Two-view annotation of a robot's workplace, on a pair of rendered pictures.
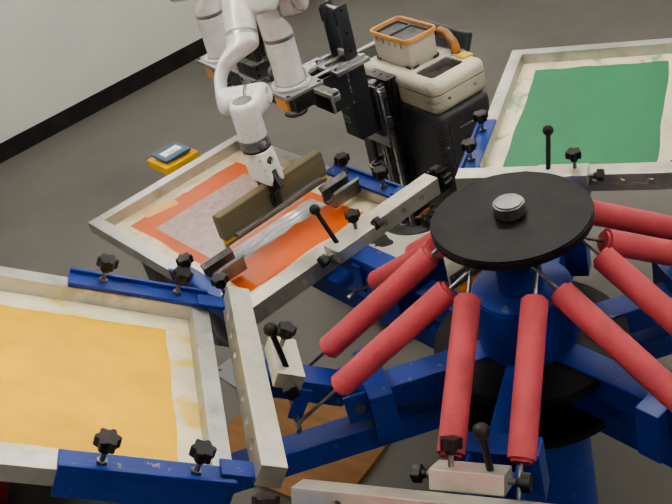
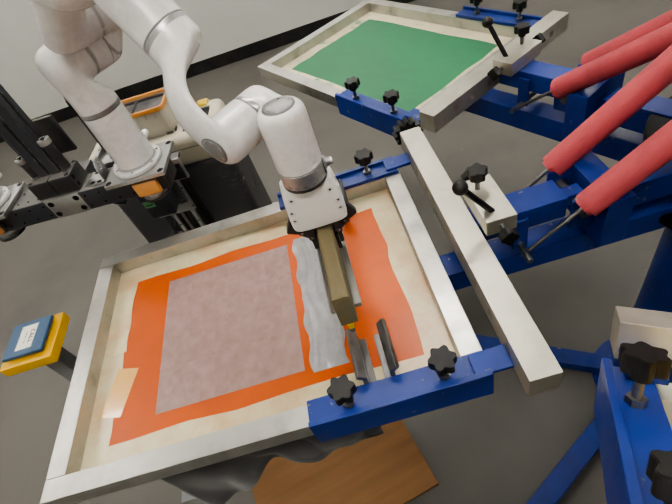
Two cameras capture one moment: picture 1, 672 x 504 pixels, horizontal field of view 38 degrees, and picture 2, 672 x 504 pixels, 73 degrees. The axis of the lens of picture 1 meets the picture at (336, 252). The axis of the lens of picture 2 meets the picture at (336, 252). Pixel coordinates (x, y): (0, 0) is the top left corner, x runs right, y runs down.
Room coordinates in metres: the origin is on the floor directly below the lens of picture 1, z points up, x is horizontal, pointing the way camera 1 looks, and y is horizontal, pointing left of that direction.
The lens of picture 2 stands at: (1.88, 0.61, 1.69)
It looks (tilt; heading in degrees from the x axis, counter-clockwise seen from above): 46 degrees down; 308
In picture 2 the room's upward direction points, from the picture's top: 21 degrees counter-clockwise
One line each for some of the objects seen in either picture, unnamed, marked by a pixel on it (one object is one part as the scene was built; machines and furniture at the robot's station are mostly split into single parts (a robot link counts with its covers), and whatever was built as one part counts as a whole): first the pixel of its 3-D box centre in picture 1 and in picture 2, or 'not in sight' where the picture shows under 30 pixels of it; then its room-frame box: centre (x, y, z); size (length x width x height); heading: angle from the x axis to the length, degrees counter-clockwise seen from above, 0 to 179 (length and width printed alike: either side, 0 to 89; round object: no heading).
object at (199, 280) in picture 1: (210, 293); (399, 396); (2.08, 0.34, 0.98); 0.30 x 0.05 x 0.07; 33
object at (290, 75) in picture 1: (288, 59); (122, 133); (2.85, -0.02, 1.21); 0.16 x 0.13 x 0.15; 117
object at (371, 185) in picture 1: (366, 187); (338, 190); (2.38, -0.13, 0.98); 0.30 x 0.05 x 0.07; 33
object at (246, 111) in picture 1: (253, 110); (274, 127); (2.30, 0.11, 1.33); 0.15 x 0.10 x 0.11; 167
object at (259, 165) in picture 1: (261, 161); (312, 197); (2.26, 0.12, 1.20); 0.10 x 0.08 x 0.11; 33
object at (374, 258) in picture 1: (369, 262); (515, 211); (1.96, -0.07, 1.02); 0.17 x 0.06 x 0.05; 33
